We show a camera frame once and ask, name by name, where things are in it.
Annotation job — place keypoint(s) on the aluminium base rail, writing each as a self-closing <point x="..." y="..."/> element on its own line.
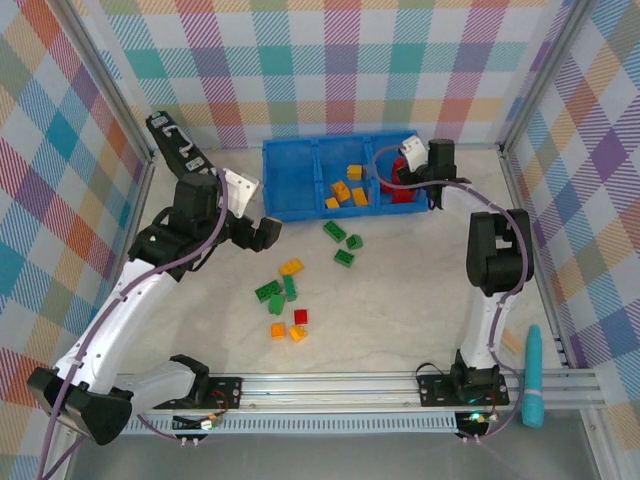
<point x="325" y="390"/>

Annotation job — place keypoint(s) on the green curved lego brick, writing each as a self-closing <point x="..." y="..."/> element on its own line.
<point x="276" y="305"/>

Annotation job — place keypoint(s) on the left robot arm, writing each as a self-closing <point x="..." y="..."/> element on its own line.
<point x="125" y="310"/>

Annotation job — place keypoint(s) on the green square lego brick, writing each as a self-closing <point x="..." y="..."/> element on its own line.
<point x="344" y="257"/>

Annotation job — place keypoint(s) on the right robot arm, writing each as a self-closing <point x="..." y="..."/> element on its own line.
<point x="500" y="260"/>

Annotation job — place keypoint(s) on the orange square lego brick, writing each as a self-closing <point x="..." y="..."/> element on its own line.
<point x="278" y="330"/>

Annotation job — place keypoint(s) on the large yellow lego block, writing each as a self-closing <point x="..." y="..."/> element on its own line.
<point x="355" y="172"/>

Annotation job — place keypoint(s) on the green eight-stud lego brick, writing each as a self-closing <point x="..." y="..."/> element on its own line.
<point x="269" y="291"/>

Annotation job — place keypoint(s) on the yellow curved lego brick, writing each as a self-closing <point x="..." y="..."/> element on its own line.
<point x="291" y="266"/>

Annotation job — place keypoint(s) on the small red lego brick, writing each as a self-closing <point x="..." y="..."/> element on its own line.
<point x="301" y="317"/>

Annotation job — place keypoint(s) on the small green lego brick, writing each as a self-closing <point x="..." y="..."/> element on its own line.
<point x="354" y="241"/>

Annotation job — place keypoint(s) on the aluminium frame post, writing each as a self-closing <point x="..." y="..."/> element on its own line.
<point x="545" y="75"/>
<point x="110" y="85"/>

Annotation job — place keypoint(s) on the green long lego brick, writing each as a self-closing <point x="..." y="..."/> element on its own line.
<point x="290" y="288"/>
<point x="334" y="231"/>

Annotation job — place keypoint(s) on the aluminium side rail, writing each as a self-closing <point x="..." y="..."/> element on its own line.
<point x="145" y="190"/>

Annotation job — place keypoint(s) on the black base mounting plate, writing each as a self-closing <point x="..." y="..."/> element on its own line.
<point x="435" y="392"/>
<point x="227" y="392"/>

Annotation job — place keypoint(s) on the yellow brick with orange hole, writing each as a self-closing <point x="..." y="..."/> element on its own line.
<point x="298" y="333"/>

